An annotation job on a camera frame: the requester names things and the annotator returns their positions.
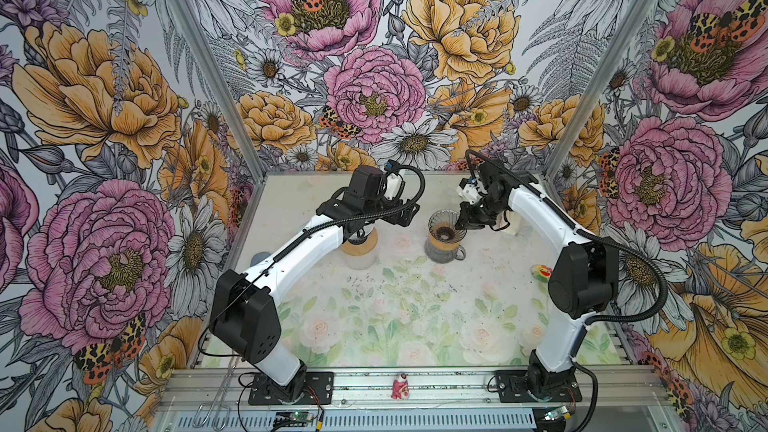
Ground aluminium corner post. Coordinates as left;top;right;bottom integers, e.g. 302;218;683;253
543;0;658;180
166;0;266;185

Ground grey ribbed glass pitcher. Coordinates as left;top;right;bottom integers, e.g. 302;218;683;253
424;241;466;264

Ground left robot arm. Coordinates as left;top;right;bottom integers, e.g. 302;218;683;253
208;199;419;402

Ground orange coffee filter pack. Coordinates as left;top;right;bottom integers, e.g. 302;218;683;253
503;211;523;236

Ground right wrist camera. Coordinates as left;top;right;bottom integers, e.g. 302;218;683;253
457;178;484;205

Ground grey blue oval case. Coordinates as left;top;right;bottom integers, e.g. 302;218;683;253
250;251;271;268

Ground pink small figurine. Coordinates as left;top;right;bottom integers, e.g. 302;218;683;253
391;373;410;400

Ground metal wire tongs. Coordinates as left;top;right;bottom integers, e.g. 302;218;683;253
192;357;237;432

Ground colourful small toy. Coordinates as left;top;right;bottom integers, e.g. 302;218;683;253
531;264;552;283

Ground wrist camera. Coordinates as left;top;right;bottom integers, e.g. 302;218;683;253
344;165;385;203
457;178;484;205

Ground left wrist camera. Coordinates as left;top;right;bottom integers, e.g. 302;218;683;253
344;165;385;203

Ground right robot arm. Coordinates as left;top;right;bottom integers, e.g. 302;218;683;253
455;151;618;402

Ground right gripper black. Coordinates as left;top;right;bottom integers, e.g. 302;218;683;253
454;193;510;231

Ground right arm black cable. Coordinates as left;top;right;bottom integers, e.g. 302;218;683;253
464;148;669;432

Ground aluminium corner post right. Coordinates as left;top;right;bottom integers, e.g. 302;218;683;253
543;0;658;180

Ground wooden dripper ring stand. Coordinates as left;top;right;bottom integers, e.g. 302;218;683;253
340;229;378;257

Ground aluminium front rail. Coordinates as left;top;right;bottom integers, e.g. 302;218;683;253
152;365;685;431

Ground aluminium corner post left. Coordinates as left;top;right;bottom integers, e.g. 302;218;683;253
166;0;266;185

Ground grey ribbed glass dripper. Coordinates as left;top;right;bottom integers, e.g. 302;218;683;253
428;209;466;244

